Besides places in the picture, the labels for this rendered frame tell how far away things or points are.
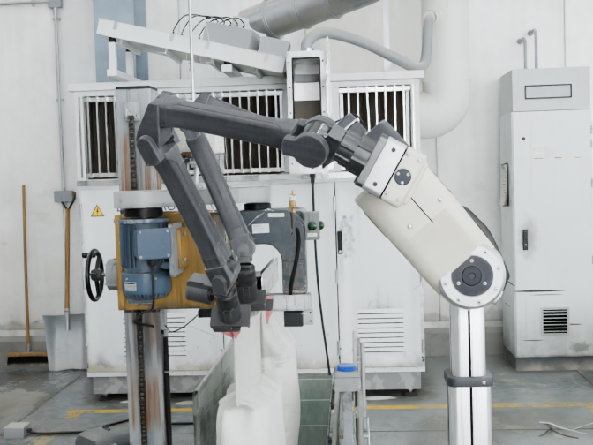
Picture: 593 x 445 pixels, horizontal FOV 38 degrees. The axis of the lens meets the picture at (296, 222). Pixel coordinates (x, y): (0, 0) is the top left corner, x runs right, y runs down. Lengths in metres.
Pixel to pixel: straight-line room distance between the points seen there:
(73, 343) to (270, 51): 2.95
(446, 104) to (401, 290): 1.28
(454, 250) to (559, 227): 4.36
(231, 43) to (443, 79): 1.46
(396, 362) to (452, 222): 3.68
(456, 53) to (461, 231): 3.94
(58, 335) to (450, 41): 3.70
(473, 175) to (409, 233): 4.91
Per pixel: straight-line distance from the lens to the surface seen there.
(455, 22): 5.89
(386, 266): 5.49
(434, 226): 1.94
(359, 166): 1.77
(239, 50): 5.20
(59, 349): 6.98
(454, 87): 5.83
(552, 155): 6.32
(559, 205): 6.33
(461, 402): 2.14
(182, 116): 1.89
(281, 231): 2.74
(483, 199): 6.84
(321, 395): 4.23
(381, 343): 5.57
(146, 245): 2.55
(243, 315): 2.20
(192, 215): 2.01
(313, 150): 1.77
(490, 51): 6.91
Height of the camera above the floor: 1.44
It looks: 3 degrees down
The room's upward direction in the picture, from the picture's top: 2 degrees counter-clockwise
